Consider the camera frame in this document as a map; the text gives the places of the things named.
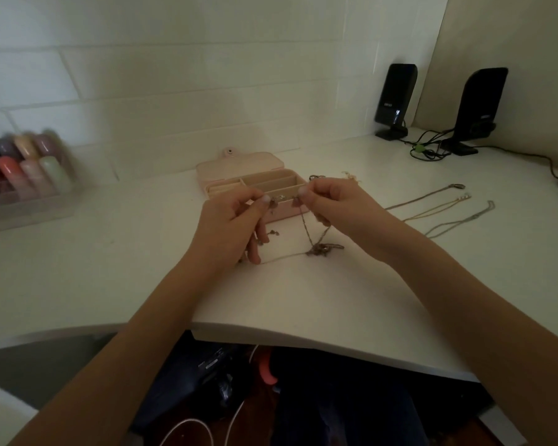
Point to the person's left forearm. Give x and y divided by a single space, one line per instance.
116 352

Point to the clear acrylic organizer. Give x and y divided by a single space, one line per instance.
23 211

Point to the person's right forearm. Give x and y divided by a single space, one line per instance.
483 320

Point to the person's left thumb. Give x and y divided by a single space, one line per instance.
256 205

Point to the small gold jewelry piece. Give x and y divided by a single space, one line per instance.
351 176

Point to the person's left hand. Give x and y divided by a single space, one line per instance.
216 227

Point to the black bag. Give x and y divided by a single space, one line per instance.
200 380

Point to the person's right thumb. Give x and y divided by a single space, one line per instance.
314 195

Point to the pink jewelry box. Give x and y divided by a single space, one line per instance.
242 174

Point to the small black speaker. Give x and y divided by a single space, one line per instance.
395 99

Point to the pink curved object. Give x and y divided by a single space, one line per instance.
266 369

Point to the person's right hand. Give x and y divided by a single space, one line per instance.
353 213

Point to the large black speaker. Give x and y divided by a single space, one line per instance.
476 109

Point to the person's dark trousers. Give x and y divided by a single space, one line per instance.
344 404

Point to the row of coloured polish bottles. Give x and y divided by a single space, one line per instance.
23 167

